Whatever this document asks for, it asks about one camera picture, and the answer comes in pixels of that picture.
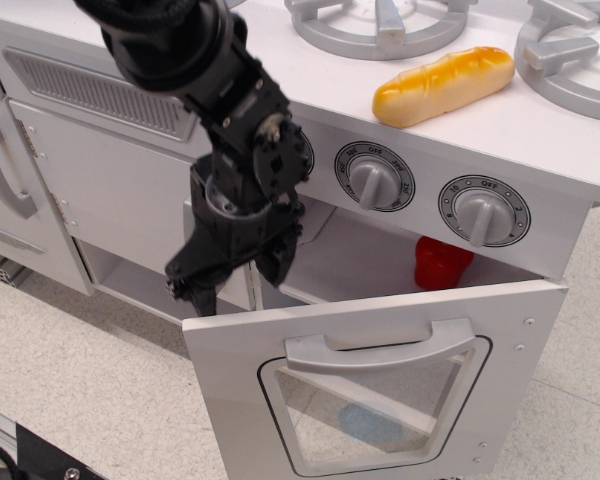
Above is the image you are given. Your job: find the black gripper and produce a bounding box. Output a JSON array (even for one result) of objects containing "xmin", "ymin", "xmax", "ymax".
[{"xmin": 165, "ymin": 155, "xmax": 305, "ymax": 317}]

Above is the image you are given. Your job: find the grey oven door handle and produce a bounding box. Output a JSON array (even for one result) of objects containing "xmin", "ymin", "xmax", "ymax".
[{"xmin": 284, "ymin": 318, "xmax": 476, "ymax": 375}]

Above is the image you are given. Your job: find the white oven door with window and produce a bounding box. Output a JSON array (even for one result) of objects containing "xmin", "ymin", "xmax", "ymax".
[{"xmin": 183, "ymin": 280, "xmax": 567, "ymax": 479}]

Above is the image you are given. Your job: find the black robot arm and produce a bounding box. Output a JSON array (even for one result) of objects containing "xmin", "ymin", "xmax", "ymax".
[{"xmin": 80, "ymin": 1, "xmax": 311, "ymax": 316}]

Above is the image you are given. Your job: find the grey left oven knob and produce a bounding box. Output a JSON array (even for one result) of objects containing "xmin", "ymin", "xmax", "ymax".
[{"xmin": 295, "ymin": 131, "xmax": 315, "ymax": 182}]

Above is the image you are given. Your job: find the grey oven knob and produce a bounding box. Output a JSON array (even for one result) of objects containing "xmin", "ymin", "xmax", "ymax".
[
  {"xmin": 438, "ymin": 175, "xmax": 531, "ymax": 248},
  {"xmin": 295, "ymin": 131, "xmax": 315, "ymax": 182},
  {"xmin": 334, "ymin": 141, "xmax": 416, "ymax": 212}
]

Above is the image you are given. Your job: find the grey middle oven knob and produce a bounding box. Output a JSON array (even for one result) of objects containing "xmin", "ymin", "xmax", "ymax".
[{"xmin": 334, "ymin": 141, "xmax": 416, "ymax": 212}]

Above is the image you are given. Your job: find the grey right oven knob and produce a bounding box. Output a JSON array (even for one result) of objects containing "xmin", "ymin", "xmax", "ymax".
[{"xmin": 438, "ymin": 175, "xmax": 531, "ymax": 248}]

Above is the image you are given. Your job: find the white cabinet door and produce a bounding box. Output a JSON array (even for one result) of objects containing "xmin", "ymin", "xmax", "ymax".
[{"xmin": 7, "ymin": 98, "xmax": 259, "ymax": 314}]

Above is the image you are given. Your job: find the blue toy plate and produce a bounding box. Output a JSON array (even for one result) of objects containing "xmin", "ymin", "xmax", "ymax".
[{"xmin": 338, "ymin": 404, "xmax": 404, "ymax": 444}]

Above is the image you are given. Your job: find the red toy pepper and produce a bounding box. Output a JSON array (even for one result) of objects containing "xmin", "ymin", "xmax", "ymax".
[{"xmin": 414, "ymin": 236, "xmax": 475, "ymax": 291}]

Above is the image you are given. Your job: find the white left fridge door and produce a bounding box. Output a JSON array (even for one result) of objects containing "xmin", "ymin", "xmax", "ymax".
[{"xmin": 0, "ymin": 101, "xmax": 94, "ymax": 295}]

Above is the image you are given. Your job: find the grey vent grille panel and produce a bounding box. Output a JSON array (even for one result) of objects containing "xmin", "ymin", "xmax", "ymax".
[{"xmin": 3, "ymin": 48, "xmax": 196, "ymax": 141}]

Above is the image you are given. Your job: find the white toy kitchen unit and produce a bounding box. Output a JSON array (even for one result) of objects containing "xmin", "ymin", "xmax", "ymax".
[{"xmin": 0, "ymin": 0, "xmax": 600, "ymax": 351}]

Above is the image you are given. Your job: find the yellow toy bread loaf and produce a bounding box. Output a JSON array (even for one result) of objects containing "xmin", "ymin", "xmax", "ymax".
[{"xmin": 372, "ymin": 46, "xmax": 515, "ymax": 129}]

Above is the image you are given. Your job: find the grey middle stove burner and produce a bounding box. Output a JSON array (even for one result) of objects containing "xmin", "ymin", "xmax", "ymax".
[{"xmin": 284, "ymin": 0, "xmax": 475, "ymax": 61}]

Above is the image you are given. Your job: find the grey stove burner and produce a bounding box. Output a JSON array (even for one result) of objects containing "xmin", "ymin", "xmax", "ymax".
[
  {"xmin": 284, "ymin": 0, "xmax": 475, "ymax": 61},
  {"xmin": 514, "ymin": 1, "xmax": 600, "ymax": 120}
]

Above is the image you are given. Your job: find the grey right stove burner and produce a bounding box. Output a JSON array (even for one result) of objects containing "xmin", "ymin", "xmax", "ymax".
[{"xmin": 514, "ymin": 1, "xmax": 600, "ymax": 120}]

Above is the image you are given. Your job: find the aluminium frame rail left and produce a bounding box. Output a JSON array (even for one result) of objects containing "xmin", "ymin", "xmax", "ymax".
[{"xmin": 0, "ymin": 255, "xmax": 31, "ymax": 288}]

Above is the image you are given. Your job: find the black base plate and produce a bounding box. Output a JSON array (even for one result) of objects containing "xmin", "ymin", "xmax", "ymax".
[{"xmin": 16, "ymin": 424, "xmax": 104, "ymax": 480}]

